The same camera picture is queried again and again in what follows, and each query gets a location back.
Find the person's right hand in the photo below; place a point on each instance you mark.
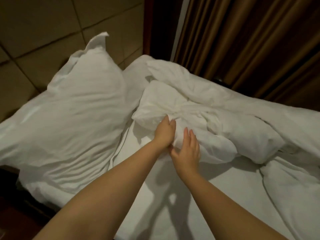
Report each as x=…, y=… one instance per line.
x=186, y=155

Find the person's left hand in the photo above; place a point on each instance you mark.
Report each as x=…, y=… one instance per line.
x=164, y=133

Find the white duvet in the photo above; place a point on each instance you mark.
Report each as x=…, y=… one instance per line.
x=225, y=122

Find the white bed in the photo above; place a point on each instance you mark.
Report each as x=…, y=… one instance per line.
x=235, y=187

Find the white pillow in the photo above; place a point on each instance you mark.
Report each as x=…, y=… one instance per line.
x=75, y=112

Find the person's left forearm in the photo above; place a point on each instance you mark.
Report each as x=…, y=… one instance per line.
x=100, y=202

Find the person's right forearm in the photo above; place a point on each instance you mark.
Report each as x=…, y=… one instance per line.
x=230, y=212

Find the brown curtain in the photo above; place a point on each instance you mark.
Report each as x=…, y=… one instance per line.
x=250, y=42

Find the tan padded headboard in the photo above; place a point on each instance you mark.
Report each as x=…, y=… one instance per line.
x=50, y=32

